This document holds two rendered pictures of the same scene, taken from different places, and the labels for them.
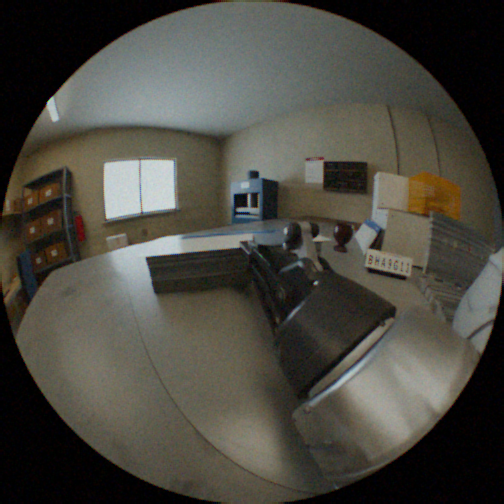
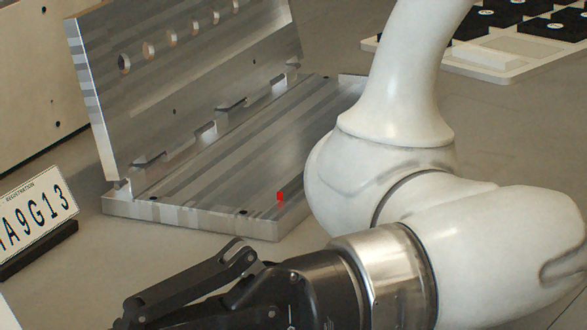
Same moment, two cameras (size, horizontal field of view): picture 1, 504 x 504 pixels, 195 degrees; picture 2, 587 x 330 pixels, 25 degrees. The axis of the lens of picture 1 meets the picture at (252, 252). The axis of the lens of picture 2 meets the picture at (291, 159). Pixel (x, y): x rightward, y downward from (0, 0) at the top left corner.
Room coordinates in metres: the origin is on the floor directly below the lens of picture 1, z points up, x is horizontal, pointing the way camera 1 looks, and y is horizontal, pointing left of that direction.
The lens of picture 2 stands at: (0.18, 0.81, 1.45)
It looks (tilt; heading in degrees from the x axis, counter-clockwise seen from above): 22 degrees down; 262
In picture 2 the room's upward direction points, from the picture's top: 3 degrees counter-clockwise
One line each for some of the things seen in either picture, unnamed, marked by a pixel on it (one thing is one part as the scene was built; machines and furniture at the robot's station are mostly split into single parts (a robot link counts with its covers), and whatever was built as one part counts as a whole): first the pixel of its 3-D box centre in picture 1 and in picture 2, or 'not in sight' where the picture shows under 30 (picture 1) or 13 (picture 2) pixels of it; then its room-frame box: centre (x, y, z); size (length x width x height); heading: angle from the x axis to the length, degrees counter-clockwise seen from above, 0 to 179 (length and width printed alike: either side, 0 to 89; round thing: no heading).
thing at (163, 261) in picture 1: (238, 254); not in sight; (0.34, 0.03, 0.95); 0.40 x 0.13 x 0.09; 106
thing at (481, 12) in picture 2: not in sight; (485, 16); (-0.37, -1.03, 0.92); 0.10 x 0.05 x 0.01; 128
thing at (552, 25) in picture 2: not in sight; (555, 29); (-0.44, -0.93, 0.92); 0.10 x 0.05 x 0.01; 126
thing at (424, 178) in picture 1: (434, 199); not in sight; (0.34, -0.80, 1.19); 0.23 x 0.20 x 0.17; 55
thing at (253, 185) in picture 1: (253, 219); not in sight; (2.43, -0.02, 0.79); 0.70 x 0.63 x 1.58; 48
